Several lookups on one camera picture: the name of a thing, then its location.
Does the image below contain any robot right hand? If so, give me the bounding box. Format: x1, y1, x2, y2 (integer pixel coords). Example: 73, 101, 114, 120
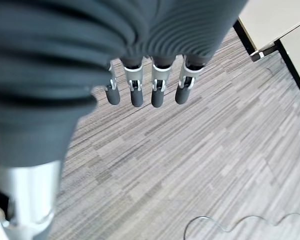
0, 0, 249, 240

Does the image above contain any white partition panel black trim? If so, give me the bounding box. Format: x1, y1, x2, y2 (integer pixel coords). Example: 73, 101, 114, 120
232, 0, 300, 109

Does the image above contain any white partition foot bracket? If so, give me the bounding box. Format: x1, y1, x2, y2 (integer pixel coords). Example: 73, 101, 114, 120
249, 50, 266, 63

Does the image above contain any thin grey wavy cable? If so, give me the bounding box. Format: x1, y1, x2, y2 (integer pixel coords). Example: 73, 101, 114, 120
183, 212, 300, 240

